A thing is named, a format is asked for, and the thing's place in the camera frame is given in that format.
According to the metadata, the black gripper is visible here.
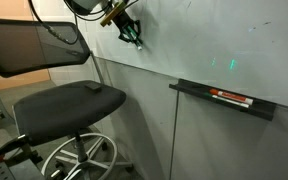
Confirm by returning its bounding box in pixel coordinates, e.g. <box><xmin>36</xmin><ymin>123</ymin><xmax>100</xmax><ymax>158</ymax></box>
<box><xmin>112</xmin><ymin>9</ymin><xmax>144</xmax><ymax>44</ymax></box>

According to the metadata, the black whiteboard eraser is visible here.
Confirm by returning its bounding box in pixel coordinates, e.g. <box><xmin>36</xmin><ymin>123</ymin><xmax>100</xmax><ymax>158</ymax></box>
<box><xmin>84</xmin><ymin>82</ymin><xmax>103</xmax><ymax>93</ymax></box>

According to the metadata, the large white whiteboard panel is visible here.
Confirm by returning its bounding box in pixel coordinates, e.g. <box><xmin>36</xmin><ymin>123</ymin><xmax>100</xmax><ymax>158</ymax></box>
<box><xmin>80</xmin><ymin>0</ymin><xmax>288</xmax><ymax>111</ymax></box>

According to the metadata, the black mesh chair backrest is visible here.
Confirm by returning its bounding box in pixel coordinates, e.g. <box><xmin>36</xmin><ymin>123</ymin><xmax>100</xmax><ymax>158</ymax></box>
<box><xmin>0</xmin><ymin>18</ymin><xmax>105</xmax><ymax>84</ymax></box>

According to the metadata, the red whiteboard marker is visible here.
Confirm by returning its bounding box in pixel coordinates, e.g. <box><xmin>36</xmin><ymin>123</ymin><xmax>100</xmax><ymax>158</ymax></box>
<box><xmin>209</xmin><ymin>88</ymin><xmax>254</xmax><ymax>105</ymax></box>

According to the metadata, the green white marker in tray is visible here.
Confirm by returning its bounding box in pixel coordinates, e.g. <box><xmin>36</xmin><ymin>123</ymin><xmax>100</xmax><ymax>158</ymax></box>
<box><xmin>203</xmin><ymin>92</ymin><xmax>251</xmax><ymax>109</ymax></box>

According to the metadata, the chair wheeled base with column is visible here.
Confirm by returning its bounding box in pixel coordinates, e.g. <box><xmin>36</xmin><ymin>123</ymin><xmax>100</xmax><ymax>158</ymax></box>
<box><xmin>50</xmin><ymin>129</ymin><xmax>135</xmax><ymax>180</ymax></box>

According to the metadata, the black marker tray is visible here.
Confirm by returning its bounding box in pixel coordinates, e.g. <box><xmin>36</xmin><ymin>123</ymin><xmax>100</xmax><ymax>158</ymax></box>
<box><xmin>169</xmin><ymin>78</ymin><xmax>278</xmax><ymax>122</ymax></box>

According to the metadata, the black perforated table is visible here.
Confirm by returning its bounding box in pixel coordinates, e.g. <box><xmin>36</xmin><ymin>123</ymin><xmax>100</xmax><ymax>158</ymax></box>
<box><xmin>0</xmin><ymin>133</ymin><xmax>47</xmax><ymax>180</ymax></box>

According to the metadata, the yellow wrist camera block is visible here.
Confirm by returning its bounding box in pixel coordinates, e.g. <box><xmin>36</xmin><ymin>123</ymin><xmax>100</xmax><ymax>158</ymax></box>
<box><xmin>99</xmin><ymin>0</ymin><xmax>126</xmax><ymax>28</ymax></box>

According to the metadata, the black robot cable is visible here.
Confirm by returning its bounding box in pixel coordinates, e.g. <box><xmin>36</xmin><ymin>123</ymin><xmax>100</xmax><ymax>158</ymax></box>
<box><xmin>63</xmin><ymin>0</ymin><xmax>118</xmax><ymax>22</ymax></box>
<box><xmin>27</xmin><ymin>0</ymin><xmax>80</xmax><ymax>46</ymax></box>

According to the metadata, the chrome chair foot ring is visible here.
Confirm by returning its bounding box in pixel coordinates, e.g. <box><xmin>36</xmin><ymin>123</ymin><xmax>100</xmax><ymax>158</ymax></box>
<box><xmin>41</xmin><ymin>132</ymin><xmax>118</xmax><ymax>180</ymax></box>

